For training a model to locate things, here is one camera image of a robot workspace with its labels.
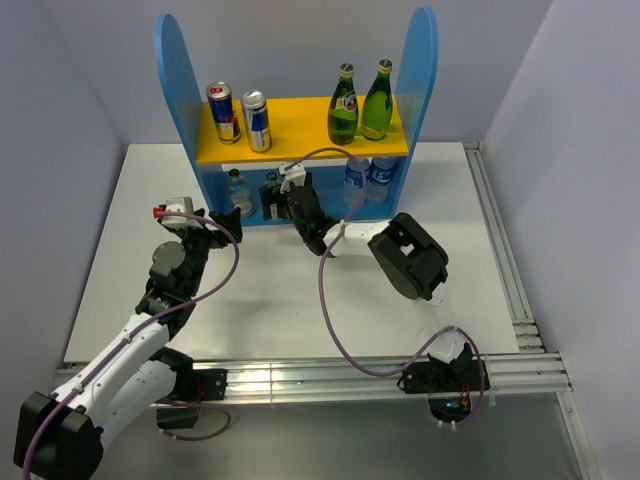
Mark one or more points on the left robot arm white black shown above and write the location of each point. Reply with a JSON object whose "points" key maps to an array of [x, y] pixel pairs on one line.
{"points": [[63, 434]]}

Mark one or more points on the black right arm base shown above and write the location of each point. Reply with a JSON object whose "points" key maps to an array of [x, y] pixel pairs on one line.
{"points": [[458, 380]]}

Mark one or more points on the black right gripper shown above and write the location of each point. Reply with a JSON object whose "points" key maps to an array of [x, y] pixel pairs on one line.
{"points": [[271, 196]]}

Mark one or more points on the clear Pocari Sweat bottle left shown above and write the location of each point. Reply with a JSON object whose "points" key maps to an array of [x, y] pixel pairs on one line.
{"points": [[356, 170]]}

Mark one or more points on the aluminium mounting rail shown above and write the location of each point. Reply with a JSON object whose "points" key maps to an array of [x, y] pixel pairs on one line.
{"points": [[335, 380]]}

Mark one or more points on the silver blue can front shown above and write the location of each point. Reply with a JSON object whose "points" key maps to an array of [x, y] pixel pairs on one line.
{"points": [[256, 120]]}

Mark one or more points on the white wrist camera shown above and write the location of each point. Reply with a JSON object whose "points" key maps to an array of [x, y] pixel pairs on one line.
{"points": [[293, 175], [176, 214]]}

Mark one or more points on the clear pocari sweat bottle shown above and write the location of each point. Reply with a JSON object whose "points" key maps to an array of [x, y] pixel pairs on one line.
{"points": [[380, 175], [356, 170]]}

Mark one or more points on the blue silver Red Bull can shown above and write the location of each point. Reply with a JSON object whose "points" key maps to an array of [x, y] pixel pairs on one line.
{"points": [[220, 99]]}

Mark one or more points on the green glass bottle yellow label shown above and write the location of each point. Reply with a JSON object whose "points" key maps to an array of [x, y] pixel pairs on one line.
{"points": [[378, 105]]}

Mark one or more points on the green glass Perrier bottle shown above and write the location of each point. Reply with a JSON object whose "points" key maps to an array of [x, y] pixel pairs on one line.
{"points": [[343, 113]]}

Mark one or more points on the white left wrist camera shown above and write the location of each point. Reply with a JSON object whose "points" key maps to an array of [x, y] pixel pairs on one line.
{"points": [[176, 214]]}

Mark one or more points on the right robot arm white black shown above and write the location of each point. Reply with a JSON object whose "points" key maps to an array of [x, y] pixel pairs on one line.
{"points": [[415, 265]]}

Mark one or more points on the small clear bottle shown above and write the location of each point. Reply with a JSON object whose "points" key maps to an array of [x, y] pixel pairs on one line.
{"points": [[272, 180], [240, 193]]}

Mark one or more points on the blue and yellow wooden shelf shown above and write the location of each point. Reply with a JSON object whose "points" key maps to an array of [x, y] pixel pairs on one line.
{"points": [[299, 125]]}

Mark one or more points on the clear Pocari Sweat bottle right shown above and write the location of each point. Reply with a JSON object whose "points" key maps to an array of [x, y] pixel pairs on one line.
{"points": [[380, 175]]}

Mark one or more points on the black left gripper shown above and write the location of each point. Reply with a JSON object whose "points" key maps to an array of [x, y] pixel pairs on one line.
{"points": [[216, 239]]}

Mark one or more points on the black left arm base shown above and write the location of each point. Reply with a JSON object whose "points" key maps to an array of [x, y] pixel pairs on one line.
{"points": [[193, 392]]}

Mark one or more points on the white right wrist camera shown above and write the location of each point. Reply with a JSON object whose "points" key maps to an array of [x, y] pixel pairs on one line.
{"points": [[293, 175]]}

